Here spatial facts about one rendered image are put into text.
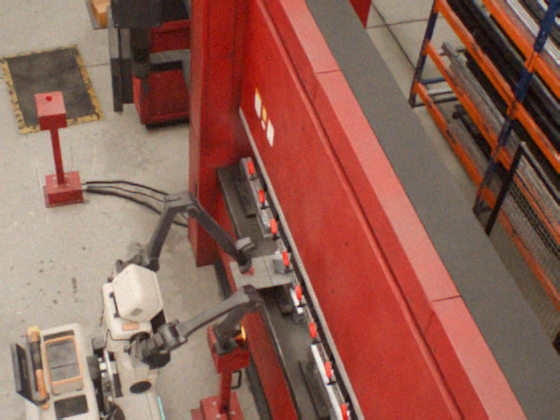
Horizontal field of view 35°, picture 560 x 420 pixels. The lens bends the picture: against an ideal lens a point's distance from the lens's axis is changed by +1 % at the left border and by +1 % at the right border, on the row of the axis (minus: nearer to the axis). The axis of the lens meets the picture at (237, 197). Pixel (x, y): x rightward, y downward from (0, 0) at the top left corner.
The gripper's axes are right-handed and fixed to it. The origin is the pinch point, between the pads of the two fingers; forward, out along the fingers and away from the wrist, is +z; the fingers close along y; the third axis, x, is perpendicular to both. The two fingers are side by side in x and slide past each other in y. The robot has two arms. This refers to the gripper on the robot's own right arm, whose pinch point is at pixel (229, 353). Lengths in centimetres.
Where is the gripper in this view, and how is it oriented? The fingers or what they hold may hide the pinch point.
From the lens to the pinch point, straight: 432.3
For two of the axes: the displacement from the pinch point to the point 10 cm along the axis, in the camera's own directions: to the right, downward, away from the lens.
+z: 2.1, 6.0, 7.7
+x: -2.7, -7.2, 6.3
